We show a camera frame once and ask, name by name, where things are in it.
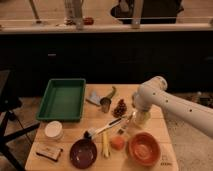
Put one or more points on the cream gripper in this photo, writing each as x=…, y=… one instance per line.
x=141, y=118

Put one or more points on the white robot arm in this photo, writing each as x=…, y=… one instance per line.
x=153, y=92

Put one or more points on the small green brush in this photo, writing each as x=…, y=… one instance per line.
x=125, y=124

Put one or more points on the orange bowl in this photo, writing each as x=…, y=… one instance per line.
x=144, y=149

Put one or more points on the green pepper toy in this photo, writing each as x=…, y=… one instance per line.
x=112, y=93

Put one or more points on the metal measuring cup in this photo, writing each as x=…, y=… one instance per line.
x=105, y=104

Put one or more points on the yellow corn toy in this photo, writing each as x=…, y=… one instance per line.
x=105, y=145

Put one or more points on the black white brush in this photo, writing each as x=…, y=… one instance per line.
x=90, y=133

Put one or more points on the dark purple bowl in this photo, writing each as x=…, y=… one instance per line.
x=83, y=153

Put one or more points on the green plastic tray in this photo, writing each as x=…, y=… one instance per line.
x=63, y=100

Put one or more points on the white round container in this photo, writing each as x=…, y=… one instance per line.
x=54, y=130

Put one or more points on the wooden block eraser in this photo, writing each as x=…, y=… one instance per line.
x=50, y=152

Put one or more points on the red object on counter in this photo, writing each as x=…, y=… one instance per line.
x=88, y=21

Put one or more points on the black chair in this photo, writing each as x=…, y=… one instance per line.
x=8, y=102

